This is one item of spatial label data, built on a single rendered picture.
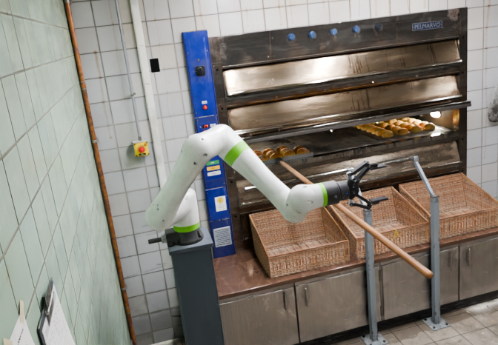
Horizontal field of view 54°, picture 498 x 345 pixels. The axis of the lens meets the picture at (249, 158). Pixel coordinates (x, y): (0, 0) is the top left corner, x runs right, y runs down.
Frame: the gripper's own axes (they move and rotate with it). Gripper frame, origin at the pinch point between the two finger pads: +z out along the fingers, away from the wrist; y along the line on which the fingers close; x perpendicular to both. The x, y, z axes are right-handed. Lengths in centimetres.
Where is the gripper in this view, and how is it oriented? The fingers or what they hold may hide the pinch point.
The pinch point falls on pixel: (383, 182)
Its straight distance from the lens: 203.1
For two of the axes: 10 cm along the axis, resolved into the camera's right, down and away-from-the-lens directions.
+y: 1.1, 9.6, 2.6
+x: 2.6, 2.2, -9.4
